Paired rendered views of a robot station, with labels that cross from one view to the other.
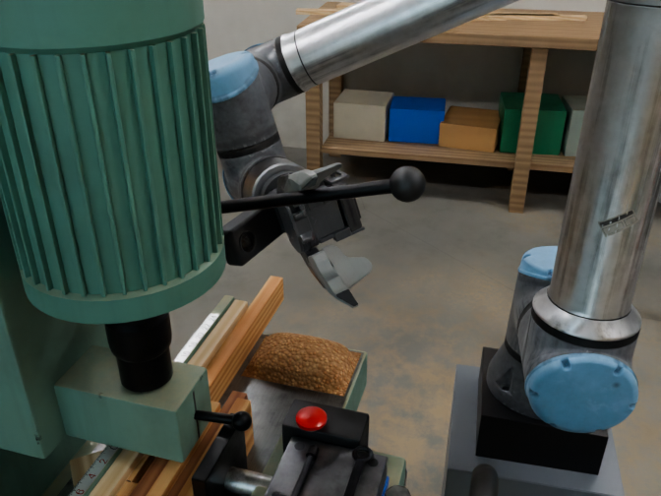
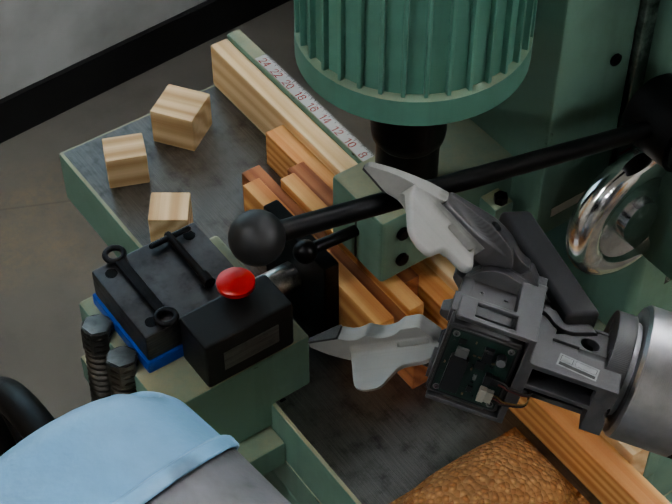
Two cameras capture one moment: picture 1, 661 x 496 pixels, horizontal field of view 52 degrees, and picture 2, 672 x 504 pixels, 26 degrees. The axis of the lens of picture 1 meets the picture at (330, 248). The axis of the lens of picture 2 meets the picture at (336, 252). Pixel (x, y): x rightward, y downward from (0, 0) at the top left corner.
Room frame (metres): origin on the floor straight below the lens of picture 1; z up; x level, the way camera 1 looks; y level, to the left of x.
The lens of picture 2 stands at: (1.01, -0.52, 1.85)
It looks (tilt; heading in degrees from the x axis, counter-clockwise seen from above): 47 degrees down; 128
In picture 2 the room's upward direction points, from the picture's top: straight up
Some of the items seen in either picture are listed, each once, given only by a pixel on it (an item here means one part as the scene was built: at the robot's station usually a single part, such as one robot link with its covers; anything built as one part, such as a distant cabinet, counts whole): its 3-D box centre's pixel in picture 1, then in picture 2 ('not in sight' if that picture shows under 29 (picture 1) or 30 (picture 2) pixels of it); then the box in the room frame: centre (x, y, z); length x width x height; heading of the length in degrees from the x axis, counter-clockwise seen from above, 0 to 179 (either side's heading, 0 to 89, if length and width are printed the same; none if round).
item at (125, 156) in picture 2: not in sight; (125, 160); (0.24, 0.14, 0.92); 0.04 x 0.03 x 0.04; 51
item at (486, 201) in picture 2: not in sight; (492, 233); (0.59, 0.23, 0.97); 0.02 x 0.02 x 0.10; 74
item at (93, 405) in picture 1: (137, 405); (424, 203); (0.53, 0.20, 0.99); 0.14 x 0.07 x 0.09; 74
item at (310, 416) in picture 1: (311, 418); (235, 282); (0.49, 0.02, 1.02); 0.03 x 0.03 x 0.01
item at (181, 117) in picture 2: not in sight; (181, 117); (0.24, 0.21, 0.92); 0.04 x 0.04 x 0.04; 18
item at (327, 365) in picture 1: (302, 353); (484, 494); (0.71, 0.04, 0.92); 0.14 x 0.09 x 0.04; 74
